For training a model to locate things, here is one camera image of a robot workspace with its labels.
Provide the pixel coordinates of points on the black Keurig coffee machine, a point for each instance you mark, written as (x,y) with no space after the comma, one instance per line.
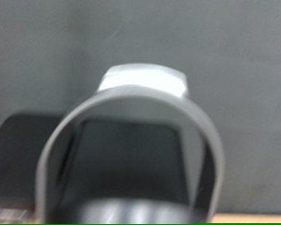
(131,103)

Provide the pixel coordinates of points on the grey partition panel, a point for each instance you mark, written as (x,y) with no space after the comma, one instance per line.
(53,47)

